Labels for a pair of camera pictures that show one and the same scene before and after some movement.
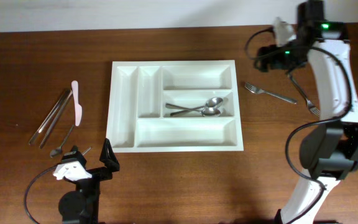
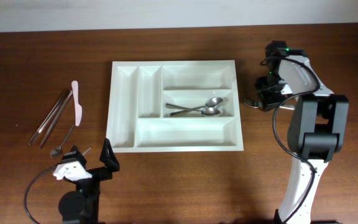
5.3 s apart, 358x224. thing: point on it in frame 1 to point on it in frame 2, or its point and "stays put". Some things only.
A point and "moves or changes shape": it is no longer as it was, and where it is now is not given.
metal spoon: (206, 112) stays put
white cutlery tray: (138, 121) stays put
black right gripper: (275, 61) to (268, 99)
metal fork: (259, 91) moves or changes shape
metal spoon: (211, 102) stays put
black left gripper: (111, 162) stays put
